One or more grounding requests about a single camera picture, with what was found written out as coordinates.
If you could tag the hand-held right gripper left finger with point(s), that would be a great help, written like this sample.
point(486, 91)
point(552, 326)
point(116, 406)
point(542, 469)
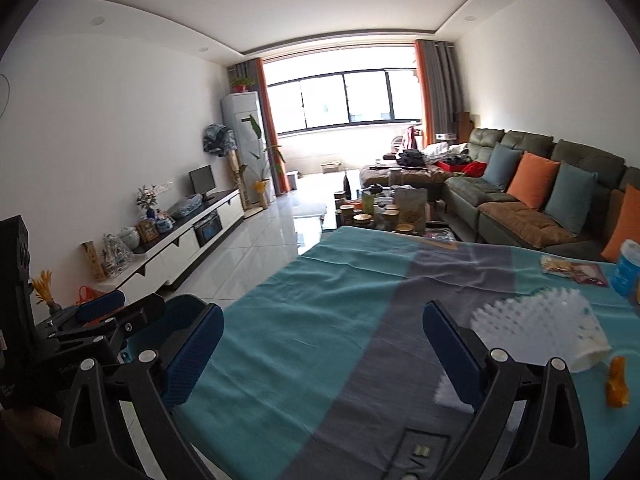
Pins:
point(195, 355)

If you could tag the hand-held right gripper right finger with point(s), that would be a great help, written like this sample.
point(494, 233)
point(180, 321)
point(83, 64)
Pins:
point(452, 355)

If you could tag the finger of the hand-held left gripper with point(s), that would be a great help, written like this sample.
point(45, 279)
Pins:
point(142, 310)
point(100, 305)

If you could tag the red plastic bag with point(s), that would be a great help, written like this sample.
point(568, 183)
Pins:
point(90, 293)

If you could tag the dried wheat vase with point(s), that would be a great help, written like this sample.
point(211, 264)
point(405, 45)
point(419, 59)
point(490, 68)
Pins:
point(46, 287)

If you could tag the crumpled white tissue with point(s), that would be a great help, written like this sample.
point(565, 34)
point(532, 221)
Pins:
point(446, 391)

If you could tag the gold cylinder tube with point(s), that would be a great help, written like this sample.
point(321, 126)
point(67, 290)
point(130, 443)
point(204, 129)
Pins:
point(93, 261)

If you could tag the glass ship ornament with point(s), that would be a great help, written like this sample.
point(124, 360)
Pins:
point(114, 256)

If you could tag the white TV cabinet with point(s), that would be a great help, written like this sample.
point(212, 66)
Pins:
point(175, 250)

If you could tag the white ceramic jar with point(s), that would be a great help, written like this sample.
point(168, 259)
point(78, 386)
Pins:
point(129, 236)

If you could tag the blue white porcelain jar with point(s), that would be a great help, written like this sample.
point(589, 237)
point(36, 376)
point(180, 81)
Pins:
point(164, 221)

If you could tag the artificial flower vase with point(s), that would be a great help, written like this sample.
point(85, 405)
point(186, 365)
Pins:
point(146, 200)

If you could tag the plastic-wrapped bundle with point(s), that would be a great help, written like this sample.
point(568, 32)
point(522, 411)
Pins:
point(184, 207)

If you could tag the teal grey tablecloth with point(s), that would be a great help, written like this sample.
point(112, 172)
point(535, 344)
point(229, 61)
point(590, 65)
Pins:
point(310, 310)

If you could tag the clear biscuit packet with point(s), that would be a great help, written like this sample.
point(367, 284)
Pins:
point(557, 266)

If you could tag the small black monitor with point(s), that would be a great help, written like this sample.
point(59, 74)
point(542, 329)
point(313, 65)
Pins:
point(201, 180)

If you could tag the kraft paper bag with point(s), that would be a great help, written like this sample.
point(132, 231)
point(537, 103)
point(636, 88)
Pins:
point(412, 208)

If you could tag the brown sofa seat pad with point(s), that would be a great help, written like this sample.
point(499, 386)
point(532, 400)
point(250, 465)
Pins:
point(525, 221)

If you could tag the clear red-edged wrapper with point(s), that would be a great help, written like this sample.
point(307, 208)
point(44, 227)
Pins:
point(592, 275)

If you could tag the group of jars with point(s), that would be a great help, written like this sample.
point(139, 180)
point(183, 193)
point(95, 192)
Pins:
point(362, 219)

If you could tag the orange peel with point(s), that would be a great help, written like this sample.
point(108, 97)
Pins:
point(617, 382)

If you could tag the tall leafy plant gold vase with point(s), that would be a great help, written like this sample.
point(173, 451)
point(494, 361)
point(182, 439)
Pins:
point(260, 187)

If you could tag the green canister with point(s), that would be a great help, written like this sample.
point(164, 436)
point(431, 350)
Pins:
point(368, 205)

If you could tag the dark coffee table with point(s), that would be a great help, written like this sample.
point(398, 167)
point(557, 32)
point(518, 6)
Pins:
point(329, 219)

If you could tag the cloth-covered standing fan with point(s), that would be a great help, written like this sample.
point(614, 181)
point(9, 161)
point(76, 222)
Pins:
point(217, 138)

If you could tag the red cloth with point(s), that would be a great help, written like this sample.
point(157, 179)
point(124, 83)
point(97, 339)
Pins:
point(475, 168)

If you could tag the orange pillow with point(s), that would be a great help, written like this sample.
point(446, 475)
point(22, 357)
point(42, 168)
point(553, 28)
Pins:
point(622, 225)
point(532, 180)

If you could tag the blue pillow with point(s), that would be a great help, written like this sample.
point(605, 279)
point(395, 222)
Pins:
point(501, 167)
point(570, 197)

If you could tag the blue cup white lid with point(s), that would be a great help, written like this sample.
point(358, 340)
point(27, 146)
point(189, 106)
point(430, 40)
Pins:
point(627, 267)

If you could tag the small grey waste can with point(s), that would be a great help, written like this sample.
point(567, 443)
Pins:
point(291, 181)

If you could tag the black bag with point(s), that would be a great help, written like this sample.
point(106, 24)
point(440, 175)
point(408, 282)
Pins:
point(411, 158)

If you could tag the white standing air conditioner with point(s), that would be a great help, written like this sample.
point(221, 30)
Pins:
point(240, 130)

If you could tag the white clothes pile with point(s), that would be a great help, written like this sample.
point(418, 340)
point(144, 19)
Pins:
point(442, 150)

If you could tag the white projector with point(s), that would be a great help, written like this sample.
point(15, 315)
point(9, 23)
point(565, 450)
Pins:
point(445, 135)

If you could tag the grey orange curtain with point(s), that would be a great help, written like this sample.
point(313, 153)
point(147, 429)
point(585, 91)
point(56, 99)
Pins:
point(270, 125)
point(440, 90)

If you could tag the small wooden stool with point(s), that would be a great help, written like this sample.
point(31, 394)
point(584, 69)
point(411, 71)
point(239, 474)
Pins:
point(330, 165)

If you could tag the stepped wooden shelf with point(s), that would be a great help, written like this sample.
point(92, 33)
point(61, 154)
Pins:
point(462, 127)

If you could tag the green sofa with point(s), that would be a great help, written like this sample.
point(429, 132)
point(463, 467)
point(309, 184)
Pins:
point(580, 152)

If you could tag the small potted plant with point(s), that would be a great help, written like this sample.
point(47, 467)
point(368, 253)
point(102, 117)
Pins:
point(242, 83)

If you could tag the large window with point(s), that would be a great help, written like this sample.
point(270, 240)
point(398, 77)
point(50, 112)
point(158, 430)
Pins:
point(345, 100)

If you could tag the picture frame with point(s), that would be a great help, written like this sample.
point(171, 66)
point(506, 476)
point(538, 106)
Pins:
point(148, 231)

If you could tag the white wall outlet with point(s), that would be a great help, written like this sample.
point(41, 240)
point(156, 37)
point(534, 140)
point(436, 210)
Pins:
point(165, 189)

